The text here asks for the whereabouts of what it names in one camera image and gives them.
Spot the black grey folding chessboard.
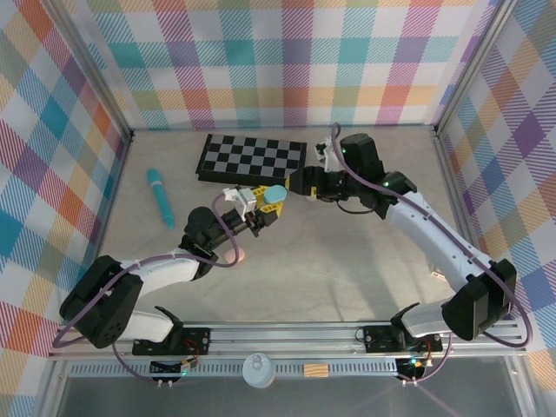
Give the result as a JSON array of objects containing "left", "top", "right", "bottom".
[{"left": 195, "top": 133, "right": 309, "bottom": 192}]

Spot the teal plastic pen tube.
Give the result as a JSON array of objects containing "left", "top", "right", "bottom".
[{"left": 146, "top": 168, "right": 177, "bottom": 230}]

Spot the small controller board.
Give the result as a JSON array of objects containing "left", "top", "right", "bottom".
[
  {"left": 396, "top": 355, "right": 432, "bottom": 380},
  {"left": 149, "top": 355, "right": 202, "bottom": 377}
]

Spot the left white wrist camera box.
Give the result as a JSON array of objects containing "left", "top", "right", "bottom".
[{"left": 222, "top": 185, "right": 258, "bottom": 215}]

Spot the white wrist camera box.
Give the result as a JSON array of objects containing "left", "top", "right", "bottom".
[
  {"left": 222, "top": 185, "right": 258, "bottom": 215},
  {"left": 314, "top": 136, "right": 344, "bottom": 174}
]

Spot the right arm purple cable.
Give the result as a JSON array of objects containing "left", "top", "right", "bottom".
[{"left": 330, "top": 123, "right": 533, "bottom": 386}]

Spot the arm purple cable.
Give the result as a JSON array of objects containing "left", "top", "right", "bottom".
[
  {"left": 52, "top": 193, "right": 241, "bottom": 386},
  {"left": 330, "top": 123, "right": 533, "bottom": 386}
]

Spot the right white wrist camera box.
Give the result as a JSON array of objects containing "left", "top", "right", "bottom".
[{"left": 314, "top": 136, "right": 344, "bottom": 174}]

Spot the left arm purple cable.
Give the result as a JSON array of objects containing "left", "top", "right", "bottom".
[{"left": 52, "top": 193, "right": 241, "bottom": 386}]

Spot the aluminium side rail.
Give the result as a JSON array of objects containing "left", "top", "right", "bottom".
[
  {"left": 433, "top": 128, "right": 496, "bottom": 321},
  {"left": 77, "top": 132, "right": 133, "bottom": 326}
]

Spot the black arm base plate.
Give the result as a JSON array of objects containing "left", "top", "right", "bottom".
[
  {"left": 362, "top": 324, "right": 443, "bottom": 354},
  {"left": 132, "top": 326, "right": 212, "bottom": 356}
]

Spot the aluminium mounting rail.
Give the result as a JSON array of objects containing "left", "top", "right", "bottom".
[{"left": 46, "top": 320, "right": 529, "bottom": 361}]

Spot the aluminium frame post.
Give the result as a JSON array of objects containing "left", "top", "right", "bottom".
[
  {"left": 434, "top": 0, "right": 520, "bottom": 136},
  {"left": 43, "top": 0, "right": 134, "bottom": 141}
]

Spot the grey slotted cable duct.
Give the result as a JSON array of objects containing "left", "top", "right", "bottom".
[{"left": 68, "top": 362, "right": 400, "bottom": 377}]

